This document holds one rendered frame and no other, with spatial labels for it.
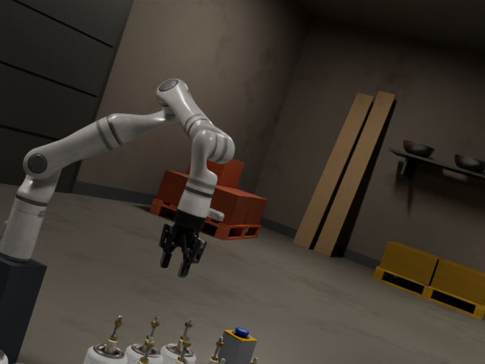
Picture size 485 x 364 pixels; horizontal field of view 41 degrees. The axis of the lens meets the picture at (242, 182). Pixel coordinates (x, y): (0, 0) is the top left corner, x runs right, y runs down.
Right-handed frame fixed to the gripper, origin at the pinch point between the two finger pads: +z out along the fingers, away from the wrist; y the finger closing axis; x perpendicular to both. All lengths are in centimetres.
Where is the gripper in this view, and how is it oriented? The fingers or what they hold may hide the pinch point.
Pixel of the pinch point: (174, 267)
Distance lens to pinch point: 162.7
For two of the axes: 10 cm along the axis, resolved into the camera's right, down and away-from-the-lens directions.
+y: 7.1, 2.6, -6.6
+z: -3.2, 9.5, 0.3
